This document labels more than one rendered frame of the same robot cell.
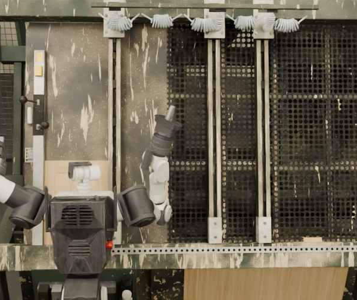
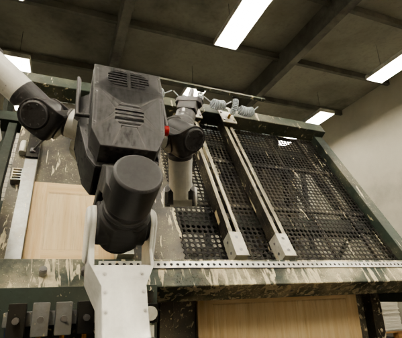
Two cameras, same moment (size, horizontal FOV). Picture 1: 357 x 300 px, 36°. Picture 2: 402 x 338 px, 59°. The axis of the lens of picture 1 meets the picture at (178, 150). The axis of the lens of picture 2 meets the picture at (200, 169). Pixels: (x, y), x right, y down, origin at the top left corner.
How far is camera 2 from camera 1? 1.98 m
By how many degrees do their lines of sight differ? 50
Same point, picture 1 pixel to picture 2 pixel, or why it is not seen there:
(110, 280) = not seen: hidden behind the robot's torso
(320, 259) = (346, 274)
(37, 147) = (29, 167)
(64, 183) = (57, 202)
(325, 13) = (264, 119)
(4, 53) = (0, 114)
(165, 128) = (188, 102)
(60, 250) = (103, 113)
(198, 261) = (229, 277)
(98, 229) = (154, 96)
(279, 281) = not seen: outside the picture
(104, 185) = not seen: hidden behind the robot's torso
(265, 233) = (287, 246)
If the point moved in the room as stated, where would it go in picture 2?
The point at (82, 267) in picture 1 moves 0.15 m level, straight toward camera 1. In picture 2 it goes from (133, 140) to (157, 117)
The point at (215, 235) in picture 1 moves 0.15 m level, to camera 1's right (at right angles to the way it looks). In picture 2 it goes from (240, 247) to (271, 247)
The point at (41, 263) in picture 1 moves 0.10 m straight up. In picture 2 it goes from (15, 280) to (20, 247)
